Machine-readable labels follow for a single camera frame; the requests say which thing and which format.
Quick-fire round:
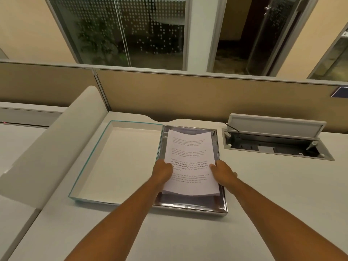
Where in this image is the person's left hand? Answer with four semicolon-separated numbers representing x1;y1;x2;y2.
151;160;173;193

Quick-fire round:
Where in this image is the person's right hand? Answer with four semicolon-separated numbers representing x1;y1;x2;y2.
210;160;238;194

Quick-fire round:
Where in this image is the white printed paper sheet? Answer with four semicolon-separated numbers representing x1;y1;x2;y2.
162;129;220;197

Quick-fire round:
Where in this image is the person's left forearm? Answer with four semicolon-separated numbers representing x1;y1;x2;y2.
65;178;163;261

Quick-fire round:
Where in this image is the person's right forearm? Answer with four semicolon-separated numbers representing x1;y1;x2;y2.
224;177;348;261

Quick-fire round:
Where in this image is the shiny silver metal tray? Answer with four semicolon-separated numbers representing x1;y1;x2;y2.
153;125;228;214

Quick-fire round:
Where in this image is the white box lid teal edge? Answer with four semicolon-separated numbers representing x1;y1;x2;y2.
68;120;163;205

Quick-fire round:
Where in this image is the beige cubicle partition panel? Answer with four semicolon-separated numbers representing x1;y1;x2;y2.
94;68;348;133
0;60;112;112

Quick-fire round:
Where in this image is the white outlet box flap lid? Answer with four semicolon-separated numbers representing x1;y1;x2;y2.
226;113;327;139

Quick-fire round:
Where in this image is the white curved desk divider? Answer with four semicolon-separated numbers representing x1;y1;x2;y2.
0;86;109;210

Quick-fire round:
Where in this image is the glass window with dot pattern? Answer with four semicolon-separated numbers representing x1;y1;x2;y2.
45;0;192;71

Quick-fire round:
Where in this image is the green potted plant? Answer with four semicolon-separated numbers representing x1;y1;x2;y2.
76;16;128;65

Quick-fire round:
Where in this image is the dark blue card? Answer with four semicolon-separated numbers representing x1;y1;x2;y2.
331;86;348;99

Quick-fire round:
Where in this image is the black cable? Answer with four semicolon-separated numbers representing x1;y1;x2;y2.
225;123;241;139

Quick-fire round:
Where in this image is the desk cable outlet box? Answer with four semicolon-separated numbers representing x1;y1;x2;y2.
221;128;335;161

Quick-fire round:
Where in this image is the glass door with metal frame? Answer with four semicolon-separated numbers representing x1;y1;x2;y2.
208;0;320;77

